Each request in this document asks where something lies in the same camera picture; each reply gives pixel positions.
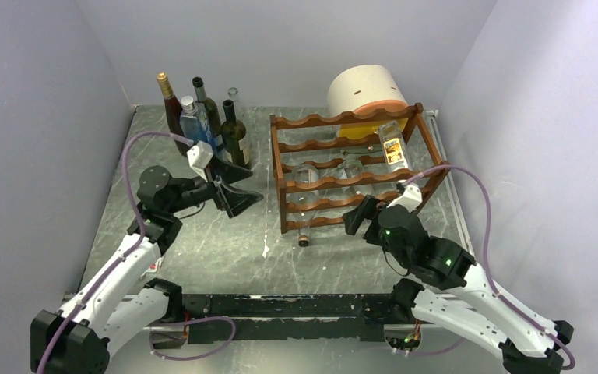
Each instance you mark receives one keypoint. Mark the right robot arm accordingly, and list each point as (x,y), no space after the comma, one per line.
(448,288)

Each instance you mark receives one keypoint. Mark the clear bottle rack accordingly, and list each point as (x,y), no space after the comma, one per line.
(304,174)
(353,168)

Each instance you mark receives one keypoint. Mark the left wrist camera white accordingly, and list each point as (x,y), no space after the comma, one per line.
(199,157)

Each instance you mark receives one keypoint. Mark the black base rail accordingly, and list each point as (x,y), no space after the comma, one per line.
(214,318)

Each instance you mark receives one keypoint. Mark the clear bottle orange label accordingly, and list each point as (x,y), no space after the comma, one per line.
(393,146)

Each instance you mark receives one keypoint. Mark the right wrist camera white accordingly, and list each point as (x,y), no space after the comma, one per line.
(410,196)

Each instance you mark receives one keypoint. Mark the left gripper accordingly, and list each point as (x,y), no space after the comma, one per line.
(232,200)

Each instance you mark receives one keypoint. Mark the white printed card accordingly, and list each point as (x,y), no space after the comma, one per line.
(155,267)

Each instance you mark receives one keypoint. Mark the white orange cylinder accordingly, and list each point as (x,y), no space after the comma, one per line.
(363,89)

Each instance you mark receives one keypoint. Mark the rose wine bottle gold cap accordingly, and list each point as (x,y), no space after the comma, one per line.
(173,108)

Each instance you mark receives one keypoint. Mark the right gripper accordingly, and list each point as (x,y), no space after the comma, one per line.
(369,208)

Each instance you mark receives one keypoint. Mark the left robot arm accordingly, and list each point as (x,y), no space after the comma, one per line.
(88,330)

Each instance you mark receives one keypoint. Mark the green wine bottle silver cap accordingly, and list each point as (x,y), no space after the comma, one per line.
(211,110)

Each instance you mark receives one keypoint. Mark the blue glass bottle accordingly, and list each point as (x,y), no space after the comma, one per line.
(195,124)

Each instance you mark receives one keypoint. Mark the dark wine bottle white label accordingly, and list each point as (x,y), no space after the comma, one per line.
(235,137)

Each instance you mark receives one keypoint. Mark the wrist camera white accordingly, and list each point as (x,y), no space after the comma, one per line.
(410,196)
(199,157)

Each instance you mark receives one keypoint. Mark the clear glass bottle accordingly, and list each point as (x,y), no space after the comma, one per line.
(233,94)

